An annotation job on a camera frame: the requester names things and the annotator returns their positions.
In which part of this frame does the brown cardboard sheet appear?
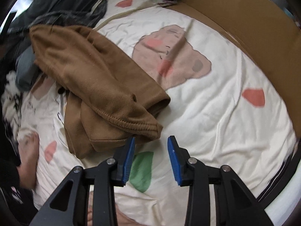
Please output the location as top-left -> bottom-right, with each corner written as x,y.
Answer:
171,0 -> 300,137

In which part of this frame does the brown graphic t-shirt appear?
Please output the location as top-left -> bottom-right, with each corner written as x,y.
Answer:
30,25 -> 170,159

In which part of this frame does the person bare foot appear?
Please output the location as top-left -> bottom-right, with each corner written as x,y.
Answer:
17,132 -> 40,190

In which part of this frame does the grey camouflage jacket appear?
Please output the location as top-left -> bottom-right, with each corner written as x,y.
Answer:
27,0 -> 107,28

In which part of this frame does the cream bear print bedsheet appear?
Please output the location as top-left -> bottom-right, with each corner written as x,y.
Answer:
18,0 -> 296,225

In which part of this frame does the white spotted plush fabric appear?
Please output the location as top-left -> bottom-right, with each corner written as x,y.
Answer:
1,71 -> 22,136

